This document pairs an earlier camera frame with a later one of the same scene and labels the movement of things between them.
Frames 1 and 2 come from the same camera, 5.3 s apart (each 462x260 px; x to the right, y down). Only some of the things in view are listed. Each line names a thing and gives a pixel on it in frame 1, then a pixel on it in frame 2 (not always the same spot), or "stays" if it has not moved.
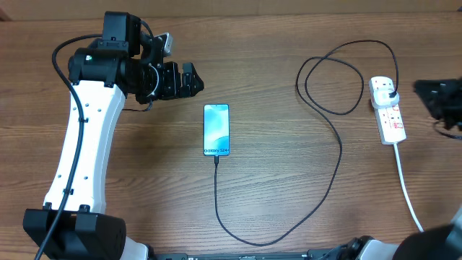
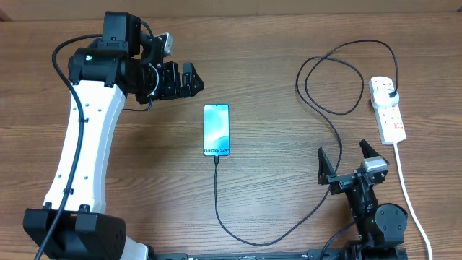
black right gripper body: (446, 104) → (341, 183)
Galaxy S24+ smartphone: (216, 129) stays
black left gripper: (172, 89) stays
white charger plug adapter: (381, 99) stays
